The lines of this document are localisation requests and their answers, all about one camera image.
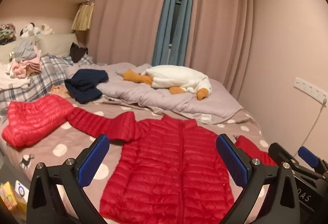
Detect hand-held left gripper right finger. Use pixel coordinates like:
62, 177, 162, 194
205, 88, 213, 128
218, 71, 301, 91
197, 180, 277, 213
216, 133, 300, 224

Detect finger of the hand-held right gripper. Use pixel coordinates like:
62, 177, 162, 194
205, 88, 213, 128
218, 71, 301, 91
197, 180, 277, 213
298, 146, 328, 180
268, 142, 300, 172

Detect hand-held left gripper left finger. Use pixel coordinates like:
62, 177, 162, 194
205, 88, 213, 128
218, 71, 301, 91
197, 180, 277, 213
26, 133, 110, 224

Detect pink clothes pile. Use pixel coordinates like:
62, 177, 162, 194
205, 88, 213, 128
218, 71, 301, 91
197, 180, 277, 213
9, 46, 43, 78

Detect coral red down jacket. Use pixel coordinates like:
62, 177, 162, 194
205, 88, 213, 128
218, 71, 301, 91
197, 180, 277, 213
1, 94, 75, 150

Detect navy blue sweater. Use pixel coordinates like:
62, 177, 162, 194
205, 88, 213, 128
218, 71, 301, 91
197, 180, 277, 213
64, 69, 109, 105

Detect peach cloth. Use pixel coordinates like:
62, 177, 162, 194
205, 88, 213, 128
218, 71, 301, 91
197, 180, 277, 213
50, 85, 71, 98

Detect grey duvet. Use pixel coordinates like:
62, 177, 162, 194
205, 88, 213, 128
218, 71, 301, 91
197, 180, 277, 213
65, 62, 244, 124

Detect yellow box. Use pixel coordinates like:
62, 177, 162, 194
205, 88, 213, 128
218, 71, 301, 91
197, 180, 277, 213
0, 182, 19, 214

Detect plaid blanket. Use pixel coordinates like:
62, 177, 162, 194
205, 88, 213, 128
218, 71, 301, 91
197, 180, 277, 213
0, 54, 94, 117

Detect white goose plush toy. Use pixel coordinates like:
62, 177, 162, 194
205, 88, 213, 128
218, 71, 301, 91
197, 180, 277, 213
122, 65, 213, 100

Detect dark brown cloth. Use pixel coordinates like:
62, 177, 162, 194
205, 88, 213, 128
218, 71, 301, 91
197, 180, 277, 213
70, 42, 89, 63

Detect white cloth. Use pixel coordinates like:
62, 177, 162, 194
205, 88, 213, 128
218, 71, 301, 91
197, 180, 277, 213
0, 63, 31, 89

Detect beige pillow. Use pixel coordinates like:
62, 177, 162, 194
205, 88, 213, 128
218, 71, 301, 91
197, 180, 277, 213
0, 36, 36, 64
36, 33, 79, 58

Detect grey garment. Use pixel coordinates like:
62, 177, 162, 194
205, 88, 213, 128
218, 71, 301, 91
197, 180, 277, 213
13, 38, 39, 59

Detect pink curtain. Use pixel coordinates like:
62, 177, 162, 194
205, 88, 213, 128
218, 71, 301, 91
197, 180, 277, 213
184, 0, 254, 102
86, 0, 175, 66

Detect black and white plush toy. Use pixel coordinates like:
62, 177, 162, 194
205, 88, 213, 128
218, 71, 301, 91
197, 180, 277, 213
20, 23, 43, 39

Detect window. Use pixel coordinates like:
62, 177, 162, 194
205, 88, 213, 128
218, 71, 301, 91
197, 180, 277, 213
169, 0, 190, 48

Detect colourful knitted flowers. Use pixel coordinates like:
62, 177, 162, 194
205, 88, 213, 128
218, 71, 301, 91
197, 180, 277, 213
0, 23, 16, 45

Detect blue curtain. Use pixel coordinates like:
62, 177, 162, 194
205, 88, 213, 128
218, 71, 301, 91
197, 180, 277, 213
152, 0, 190, 66
170, 0, 203, 67

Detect white cable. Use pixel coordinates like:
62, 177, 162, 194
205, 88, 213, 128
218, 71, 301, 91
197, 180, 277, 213
298, 98, 328, 153

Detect white wall socket strip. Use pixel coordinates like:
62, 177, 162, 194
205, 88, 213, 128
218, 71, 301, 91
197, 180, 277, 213
294, 77, 328, 102

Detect white device with blue ring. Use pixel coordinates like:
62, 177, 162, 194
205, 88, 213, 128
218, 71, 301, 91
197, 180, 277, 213
14, 180, 28, 197

